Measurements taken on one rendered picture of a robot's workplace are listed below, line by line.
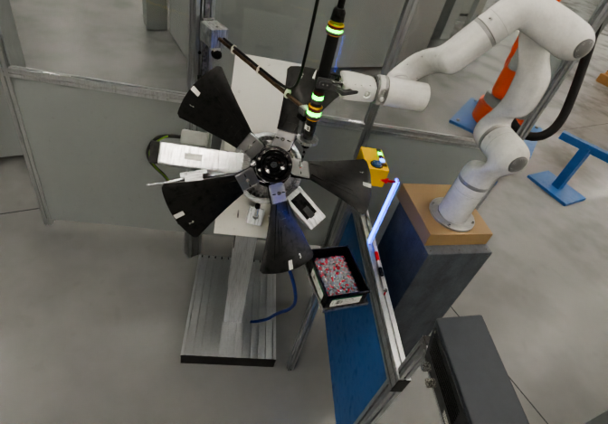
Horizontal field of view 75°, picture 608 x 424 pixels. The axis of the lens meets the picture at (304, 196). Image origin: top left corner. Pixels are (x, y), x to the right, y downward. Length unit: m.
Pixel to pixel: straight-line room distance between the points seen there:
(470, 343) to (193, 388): 1.45
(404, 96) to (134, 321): 1.75
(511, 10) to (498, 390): 0.90
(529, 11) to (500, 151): 0.44
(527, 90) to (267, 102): 0.88
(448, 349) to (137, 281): 1.85
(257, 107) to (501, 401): 1.19
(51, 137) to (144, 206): 0.59
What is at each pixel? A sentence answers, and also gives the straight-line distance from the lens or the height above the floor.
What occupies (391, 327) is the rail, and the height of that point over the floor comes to 0.85.
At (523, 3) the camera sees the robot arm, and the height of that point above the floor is 1.80.
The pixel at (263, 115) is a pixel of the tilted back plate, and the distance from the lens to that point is 1.57.
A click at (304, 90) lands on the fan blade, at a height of 1.39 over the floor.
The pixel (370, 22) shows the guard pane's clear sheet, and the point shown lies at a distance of 1.91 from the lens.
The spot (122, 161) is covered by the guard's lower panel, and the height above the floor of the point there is 0.56.
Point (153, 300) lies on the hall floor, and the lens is 2.39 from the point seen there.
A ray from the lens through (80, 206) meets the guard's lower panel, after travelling 2.66.
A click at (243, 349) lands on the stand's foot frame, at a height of 0.08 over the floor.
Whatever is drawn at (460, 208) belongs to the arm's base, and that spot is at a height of 1.08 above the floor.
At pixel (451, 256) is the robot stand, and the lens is 1.69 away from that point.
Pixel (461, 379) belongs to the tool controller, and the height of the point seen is 1.23.
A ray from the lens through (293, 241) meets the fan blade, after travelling 1.36.
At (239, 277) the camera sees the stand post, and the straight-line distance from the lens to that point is 1.90.
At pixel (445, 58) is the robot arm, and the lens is 1.22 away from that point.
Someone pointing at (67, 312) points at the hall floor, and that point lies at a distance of 2.42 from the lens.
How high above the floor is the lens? 1.97
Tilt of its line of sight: 40 degrees down
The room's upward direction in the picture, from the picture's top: 15 degrees clockwise
